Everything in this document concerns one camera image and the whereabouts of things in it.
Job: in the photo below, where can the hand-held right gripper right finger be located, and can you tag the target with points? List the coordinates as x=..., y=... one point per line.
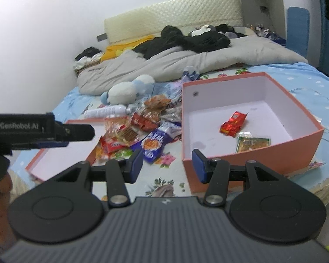
x=197, y=165

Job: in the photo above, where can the pink cardboard box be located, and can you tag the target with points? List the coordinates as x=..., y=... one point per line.
x=277, y=150

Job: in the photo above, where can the green yellow snack packet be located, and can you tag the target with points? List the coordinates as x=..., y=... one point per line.
x=252, y=143

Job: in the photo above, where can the clear plastic bag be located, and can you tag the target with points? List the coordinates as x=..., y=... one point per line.
x=164, y=89

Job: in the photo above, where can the yellow cloth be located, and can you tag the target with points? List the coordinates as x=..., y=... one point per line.
x=115, y=51

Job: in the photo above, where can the cream padded headboard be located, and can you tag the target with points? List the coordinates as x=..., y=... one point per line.
x=167, y=13

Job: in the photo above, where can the black wall socket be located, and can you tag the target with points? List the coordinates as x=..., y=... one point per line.
x=263, y=8

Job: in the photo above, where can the group of small bottles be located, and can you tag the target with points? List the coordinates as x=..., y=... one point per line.
x=259, y=29

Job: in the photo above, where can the pile of snack packets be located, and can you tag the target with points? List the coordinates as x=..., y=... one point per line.
x=155, y=103

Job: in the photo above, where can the red snack packet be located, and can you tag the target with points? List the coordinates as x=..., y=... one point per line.
x=231, y=124

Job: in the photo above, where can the blue printed plastic bag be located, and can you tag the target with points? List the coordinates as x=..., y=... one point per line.
x=190, y=74

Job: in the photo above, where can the grey duvet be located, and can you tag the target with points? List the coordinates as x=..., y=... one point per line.
x=181, y=63

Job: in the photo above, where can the pink box lid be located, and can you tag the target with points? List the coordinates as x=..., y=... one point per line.
x=59, y=159

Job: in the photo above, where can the blue padded board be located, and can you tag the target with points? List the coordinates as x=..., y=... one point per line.
x=297, y=33

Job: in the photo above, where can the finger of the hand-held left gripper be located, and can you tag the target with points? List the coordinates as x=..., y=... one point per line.
x=81, y=133
x=53, y=143

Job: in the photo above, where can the grey wall plate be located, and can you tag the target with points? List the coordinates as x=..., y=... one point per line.
x=102, y=37

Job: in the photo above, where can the blue patterned cloth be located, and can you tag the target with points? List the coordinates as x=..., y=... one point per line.
x=275, y=38

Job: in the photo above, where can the orange snack packet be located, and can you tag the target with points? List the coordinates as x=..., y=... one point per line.
x=119, y=131

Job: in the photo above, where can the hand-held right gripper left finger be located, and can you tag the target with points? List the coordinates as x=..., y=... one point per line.
x=138, y=162

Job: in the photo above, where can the black clothing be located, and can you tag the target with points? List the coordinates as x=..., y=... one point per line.
x=203, y=43

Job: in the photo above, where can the blue floral bed sheet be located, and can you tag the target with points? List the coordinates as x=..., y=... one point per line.
x=304, y=78

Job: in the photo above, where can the heap of clothes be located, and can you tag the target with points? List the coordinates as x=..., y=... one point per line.
x=87, y=53

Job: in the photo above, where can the person's left forearm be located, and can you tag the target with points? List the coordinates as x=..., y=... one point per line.
x=0, y=213

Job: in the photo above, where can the white plastic bottle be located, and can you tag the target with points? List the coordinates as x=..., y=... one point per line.
x=107, y=111

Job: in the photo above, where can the dark clothes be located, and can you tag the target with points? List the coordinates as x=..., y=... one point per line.
x=227, y=28

